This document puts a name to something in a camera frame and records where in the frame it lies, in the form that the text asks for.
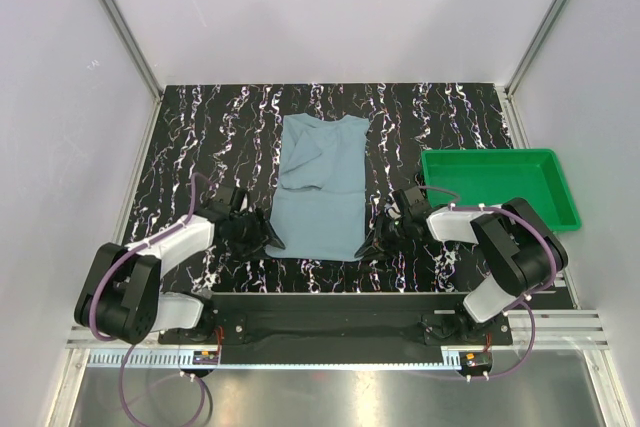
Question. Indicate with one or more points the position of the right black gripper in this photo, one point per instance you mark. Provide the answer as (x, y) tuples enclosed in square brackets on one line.
[(382, 247)]

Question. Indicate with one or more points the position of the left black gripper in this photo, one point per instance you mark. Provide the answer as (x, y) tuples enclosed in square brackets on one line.
[(263, 236)]

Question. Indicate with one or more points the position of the blue-grey t shirt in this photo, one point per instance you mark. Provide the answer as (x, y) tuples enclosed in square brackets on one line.
[(319, 206)]

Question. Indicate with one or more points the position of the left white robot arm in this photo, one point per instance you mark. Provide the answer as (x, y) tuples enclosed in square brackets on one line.
[(121, 298)]

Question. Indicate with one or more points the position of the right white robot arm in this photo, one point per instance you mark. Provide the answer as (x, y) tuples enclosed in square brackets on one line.
[(523, 255)]

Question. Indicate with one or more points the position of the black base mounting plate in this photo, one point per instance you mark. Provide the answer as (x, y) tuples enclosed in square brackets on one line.
[(332, 302)]

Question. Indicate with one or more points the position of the green plastic tray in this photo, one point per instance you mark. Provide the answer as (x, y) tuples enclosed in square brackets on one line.
[(494, 176)]

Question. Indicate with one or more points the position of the grey slotted cable duct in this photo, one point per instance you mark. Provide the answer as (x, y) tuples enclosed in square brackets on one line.
[(235, 358)]

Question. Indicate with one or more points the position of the aluminium cross rail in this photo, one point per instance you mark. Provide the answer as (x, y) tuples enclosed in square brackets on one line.
[(551, 329)]

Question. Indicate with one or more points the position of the right aluminium frame post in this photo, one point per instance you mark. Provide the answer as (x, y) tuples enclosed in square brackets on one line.
[(542, 33)]

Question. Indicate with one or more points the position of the aluminium frame post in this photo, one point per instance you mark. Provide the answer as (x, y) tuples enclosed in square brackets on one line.
[(132, 47), (542, 33)]

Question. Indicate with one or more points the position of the left aluminium frame post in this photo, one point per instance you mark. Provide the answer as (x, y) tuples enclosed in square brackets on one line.
[(132, 47)]

